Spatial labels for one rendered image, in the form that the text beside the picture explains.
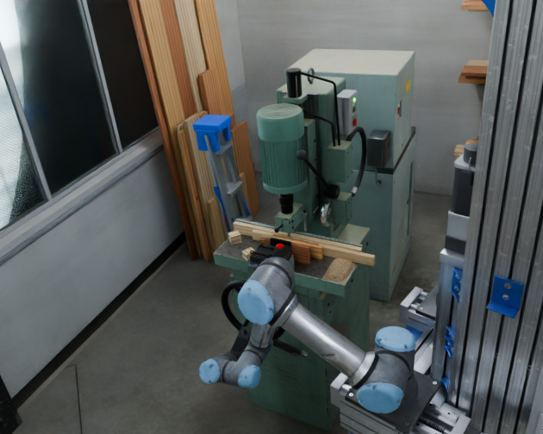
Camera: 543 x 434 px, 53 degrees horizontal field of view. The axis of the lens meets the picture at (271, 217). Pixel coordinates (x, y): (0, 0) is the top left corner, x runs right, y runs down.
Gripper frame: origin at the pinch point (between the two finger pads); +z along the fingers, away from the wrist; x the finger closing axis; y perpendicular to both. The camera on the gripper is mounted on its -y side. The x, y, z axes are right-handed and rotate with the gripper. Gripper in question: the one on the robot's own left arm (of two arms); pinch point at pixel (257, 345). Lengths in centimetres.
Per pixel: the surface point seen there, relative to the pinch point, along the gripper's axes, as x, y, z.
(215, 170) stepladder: -76, -64, 71
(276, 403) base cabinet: -9, 43, 53
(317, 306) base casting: 15.4, -17.2, 17.5
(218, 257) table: -30.3, -27.3, 11.8
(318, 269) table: 13.9, -32.0, 15.1
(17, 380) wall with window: -133, 60, 8
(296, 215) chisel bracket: -1, -51, 19
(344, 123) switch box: 10, -92, 24
